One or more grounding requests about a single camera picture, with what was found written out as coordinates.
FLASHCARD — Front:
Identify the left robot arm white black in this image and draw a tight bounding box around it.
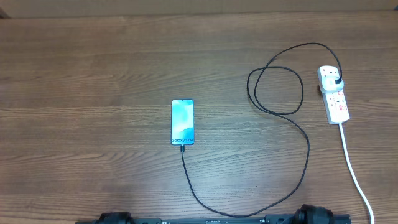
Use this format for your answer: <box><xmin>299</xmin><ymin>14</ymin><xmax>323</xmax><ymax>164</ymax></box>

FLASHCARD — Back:
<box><xmin>96</xmin><ymin>212</ymin><xmax>134</xmax><ymax>224</ymax></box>

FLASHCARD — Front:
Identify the black usb charger cable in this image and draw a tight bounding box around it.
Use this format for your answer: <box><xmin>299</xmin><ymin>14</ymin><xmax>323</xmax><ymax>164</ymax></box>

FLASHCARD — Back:
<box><xmin>179</xmin><ymin>42</ymin><xmax>343</xmax><ymax>218</ymax></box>

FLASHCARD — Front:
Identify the white power strip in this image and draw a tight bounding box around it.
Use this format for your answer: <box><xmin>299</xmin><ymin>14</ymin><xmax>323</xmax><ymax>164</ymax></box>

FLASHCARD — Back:
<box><xmin>317</xmin><ymin>65</ymin><xmax>350</xmax><ymax>124</ymax></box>

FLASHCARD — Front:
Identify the blue smartphone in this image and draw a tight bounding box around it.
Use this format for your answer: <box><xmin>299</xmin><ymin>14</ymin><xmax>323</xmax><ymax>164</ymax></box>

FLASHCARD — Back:
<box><xmin>170</xmin><ymin>99</ymin><xmax>195</xmax><ymax>145</ymax></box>

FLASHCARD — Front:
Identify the white charger plug adapter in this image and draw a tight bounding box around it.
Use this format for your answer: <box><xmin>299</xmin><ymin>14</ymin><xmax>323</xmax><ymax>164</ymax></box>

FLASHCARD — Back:
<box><xmin>320</xmin><ymin>77</ymin><xmax>344</xmax><ymax>94</ymax></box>

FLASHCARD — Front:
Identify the white power strip cord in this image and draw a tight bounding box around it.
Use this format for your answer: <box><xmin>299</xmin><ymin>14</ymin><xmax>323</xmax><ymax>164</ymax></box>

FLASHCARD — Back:
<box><xmin>338</xmin><ymin>123</ymin><xmax>376</xmax><ymax>224</ymax></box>

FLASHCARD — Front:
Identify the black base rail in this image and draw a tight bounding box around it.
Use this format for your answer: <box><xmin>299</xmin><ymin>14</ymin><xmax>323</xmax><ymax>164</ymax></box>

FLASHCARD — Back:
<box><xmin>74</xmin><ymin>213</ymin><xmax>352</xmax><ymax>224</ymax></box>

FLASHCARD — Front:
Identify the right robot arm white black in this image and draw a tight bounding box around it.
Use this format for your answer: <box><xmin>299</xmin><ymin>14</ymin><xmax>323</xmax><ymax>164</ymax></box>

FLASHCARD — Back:
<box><xmin>292</xmin><ymin>204</ymin><xmax>335</xmax><ymax>224</ymax></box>

